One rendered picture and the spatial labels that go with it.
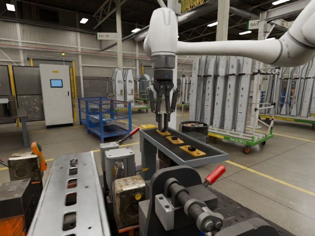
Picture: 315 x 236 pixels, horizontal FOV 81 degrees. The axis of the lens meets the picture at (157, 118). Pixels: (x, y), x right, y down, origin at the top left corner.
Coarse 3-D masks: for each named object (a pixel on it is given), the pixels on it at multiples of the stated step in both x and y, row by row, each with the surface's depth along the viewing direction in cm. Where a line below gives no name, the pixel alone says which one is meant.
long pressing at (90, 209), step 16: (64, 160) 87; (80, 160) 87; (48, 176) 73; (64, 176) 72; (80, 176) 72; (96, 176) 71; (48, 192) 61; (64, 192) 61; (80, 192) 61; (96, 192) 61; (48, 208) 53; (64, 208) 53; (80, 208) 53; (96, 208) 53; (32, 224) 47; (48, 224) 47; (80, 224) 47; (96, 224) 47
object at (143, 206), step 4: (144, 200) 44; (148, 200) 44; (140, 204) 43; (144, 204) 43; (148, 204) 43; (140, 208) 42; (144, 208) 41; (148, 208) 41; (140, 212) 42; (144, 212) 40; (140, 216) 43; (144, 216) 39; (140, 220) 43; (144, 220) 40; (140, 224) 43; (144, 224) 40; (140, 228) 43; (144, 228) 40; (140, 232) 43
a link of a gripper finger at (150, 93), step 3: (150, 90) 69; (150, 93) 69; (150, 96) 70; (153, 96) 70; (150, 99) 70; (153, 99) 70; (150, 102) 71; (153, 102) 70; (150, 105) 72; (153, 105) 70; (150, 108) 73; (153, 108) 71; (153, 111) 71
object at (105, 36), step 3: (117, 24) 1148; (96, 33) 1148; (99, 33) 1149; (102, 33) 1150; (105, 33) 1151; (108, 33) 1153; (111, 33) 1154; (114, 33) 1155; (117, 33) 1156; (96, 36) 1150; (99, 36) 1152; (102, 36) 1153; (105, 36) 1154; (108, 36) 1155; (111, 36) 1156; (114, 36) 1158; (117, 36) 1159; (105, 39) 1159; (108, 39) 1159; (111, 39) 1160; (114, 39) 1161; (117, 39) 1162
